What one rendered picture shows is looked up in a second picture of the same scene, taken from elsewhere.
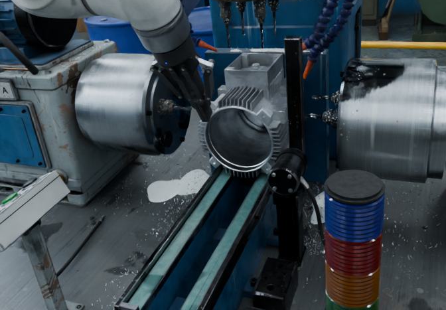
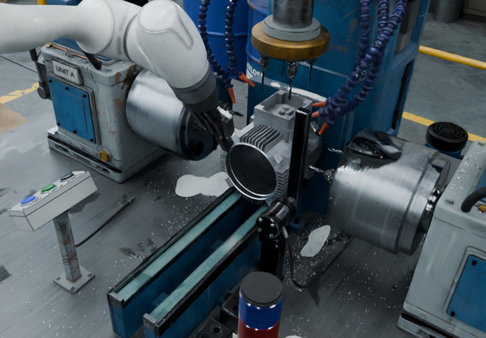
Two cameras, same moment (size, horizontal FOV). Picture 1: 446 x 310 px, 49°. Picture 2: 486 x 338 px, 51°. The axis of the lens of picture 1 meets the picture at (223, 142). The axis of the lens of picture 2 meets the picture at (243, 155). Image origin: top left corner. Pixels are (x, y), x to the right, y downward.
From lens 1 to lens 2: 0.31 m
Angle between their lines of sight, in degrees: 11
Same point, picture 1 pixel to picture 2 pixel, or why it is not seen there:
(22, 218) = (53, 208)
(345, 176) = (259, 278)
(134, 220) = (157, 208)
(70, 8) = (116, 56)
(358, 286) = not seen: outside the picture
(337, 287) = not seen: outside the picture
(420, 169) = (389, 246)
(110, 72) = (160, 82)
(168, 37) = (192, 95)
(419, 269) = (369, 324)
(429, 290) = not seen: outside the picture
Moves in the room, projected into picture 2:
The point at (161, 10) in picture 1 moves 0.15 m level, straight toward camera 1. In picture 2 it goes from (186, 78) to (169, 119)
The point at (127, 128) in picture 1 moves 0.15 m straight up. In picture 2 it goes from (163, 134) to (160, 83)
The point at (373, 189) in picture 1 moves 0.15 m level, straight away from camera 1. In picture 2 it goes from (270, 297) to (314, 230)
